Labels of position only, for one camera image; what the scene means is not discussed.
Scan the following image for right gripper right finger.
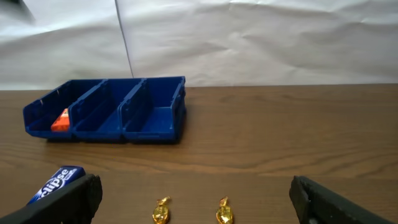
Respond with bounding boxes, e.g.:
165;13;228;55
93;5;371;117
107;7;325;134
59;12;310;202
289;175;397;224

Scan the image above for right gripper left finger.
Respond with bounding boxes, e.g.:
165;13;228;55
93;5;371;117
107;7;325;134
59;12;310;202
0;173;103;224

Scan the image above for blue tray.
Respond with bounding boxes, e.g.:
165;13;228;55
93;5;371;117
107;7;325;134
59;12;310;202
22;76;187;144

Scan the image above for orange candy box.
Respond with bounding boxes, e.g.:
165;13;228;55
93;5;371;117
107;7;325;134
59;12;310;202
50;108;71;133

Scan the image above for gold candy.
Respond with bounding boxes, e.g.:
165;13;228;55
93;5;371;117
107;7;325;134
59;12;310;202
216;195;234;224
152;195;172;224

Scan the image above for blue candy pack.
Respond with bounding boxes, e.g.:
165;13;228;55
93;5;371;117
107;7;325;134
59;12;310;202
27;165;86;205

